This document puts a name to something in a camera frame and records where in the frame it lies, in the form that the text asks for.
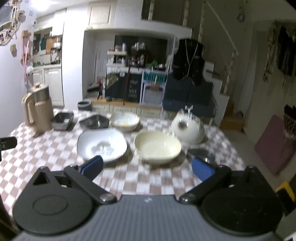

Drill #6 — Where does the checkered tablecloth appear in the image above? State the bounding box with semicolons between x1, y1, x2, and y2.
0;108;246;220

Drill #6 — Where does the maroon floor mat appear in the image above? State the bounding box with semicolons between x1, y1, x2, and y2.
255;115;295;175

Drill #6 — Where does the beige thermos jug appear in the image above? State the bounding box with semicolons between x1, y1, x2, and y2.
22;82;54;138

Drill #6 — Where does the black jacket on chair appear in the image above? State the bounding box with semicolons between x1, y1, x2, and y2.
172;39;205;82

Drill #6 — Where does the cream two-handled bowl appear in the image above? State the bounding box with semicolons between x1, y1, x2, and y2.
133;130;182;166

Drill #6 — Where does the silver balloon-dog figurine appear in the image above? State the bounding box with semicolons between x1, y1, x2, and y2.
185;105;193;120

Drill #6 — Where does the dark blue folding chair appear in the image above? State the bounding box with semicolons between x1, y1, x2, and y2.
162;74;217;118

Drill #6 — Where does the white square tree plate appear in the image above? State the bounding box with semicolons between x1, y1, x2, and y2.
77;128;127;163

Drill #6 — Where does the poizon storage box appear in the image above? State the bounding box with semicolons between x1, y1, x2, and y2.
139;69;168;107

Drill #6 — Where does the black have-a-nice-day cloth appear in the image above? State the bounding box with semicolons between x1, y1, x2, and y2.
105;72;142;103

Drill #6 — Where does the small oval steel bowl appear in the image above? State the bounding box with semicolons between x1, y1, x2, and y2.
186;148;216;165

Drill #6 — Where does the floral yellow-rimmed bowl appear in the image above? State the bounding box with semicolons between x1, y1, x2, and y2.
109;112;140;132

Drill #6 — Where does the grey waste bin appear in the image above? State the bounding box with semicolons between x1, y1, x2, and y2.
77;100;92;111

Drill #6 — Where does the steel rectangular tray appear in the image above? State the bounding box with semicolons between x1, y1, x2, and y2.
79;114;109;130
51;112;74;131

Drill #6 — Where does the white cat-shaped ceramic cover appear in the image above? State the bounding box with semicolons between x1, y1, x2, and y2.
171;109;205;145

